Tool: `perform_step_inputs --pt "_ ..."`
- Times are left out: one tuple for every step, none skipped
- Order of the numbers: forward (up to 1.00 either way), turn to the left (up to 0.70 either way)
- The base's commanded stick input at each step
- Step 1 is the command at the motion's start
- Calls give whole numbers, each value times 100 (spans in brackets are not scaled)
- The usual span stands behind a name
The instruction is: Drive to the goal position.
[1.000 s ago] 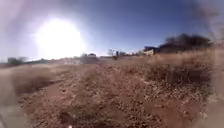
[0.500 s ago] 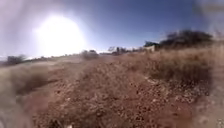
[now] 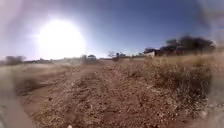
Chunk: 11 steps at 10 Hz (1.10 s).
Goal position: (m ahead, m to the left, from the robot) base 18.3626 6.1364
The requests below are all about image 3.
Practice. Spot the small dark tree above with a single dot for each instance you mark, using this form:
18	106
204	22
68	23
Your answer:
117	55

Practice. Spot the red-brown dirt track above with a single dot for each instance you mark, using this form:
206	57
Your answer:
100	100

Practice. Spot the white building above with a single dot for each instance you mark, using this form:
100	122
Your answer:
150	54

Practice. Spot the dry yellow grass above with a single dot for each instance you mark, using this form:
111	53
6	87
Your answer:
30	71
180	71

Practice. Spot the robot's own part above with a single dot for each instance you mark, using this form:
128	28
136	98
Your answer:
69	126

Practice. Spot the group of dark trees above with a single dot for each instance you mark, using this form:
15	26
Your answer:
190	45

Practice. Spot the dark bush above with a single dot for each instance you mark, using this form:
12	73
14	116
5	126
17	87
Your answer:
15	60

